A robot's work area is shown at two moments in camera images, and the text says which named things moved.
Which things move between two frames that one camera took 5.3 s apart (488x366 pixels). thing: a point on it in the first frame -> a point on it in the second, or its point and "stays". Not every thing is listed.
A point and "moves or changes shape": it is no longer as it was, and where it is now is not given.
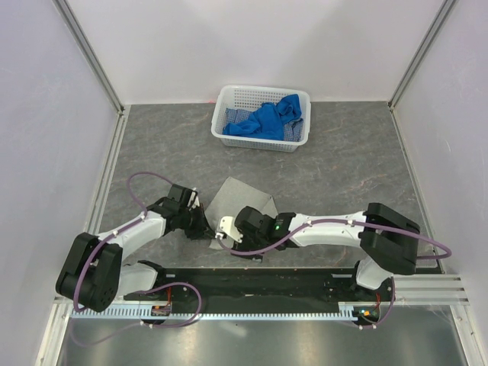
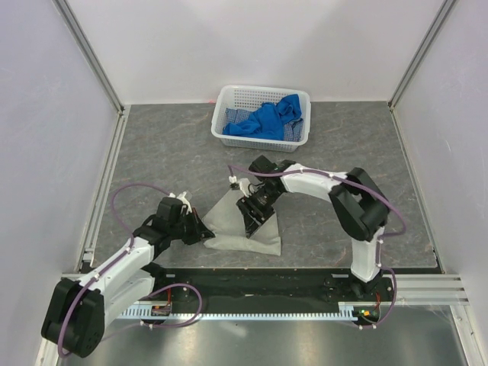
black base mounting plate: [264, 287] stays
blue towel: [268, 122] stays
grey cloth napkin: [231, 199] moves or changes shape
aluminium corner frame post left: [67, 14] stays
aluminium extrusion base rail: [430, 290] stays
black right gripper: [244, 245] -> [253, 221]
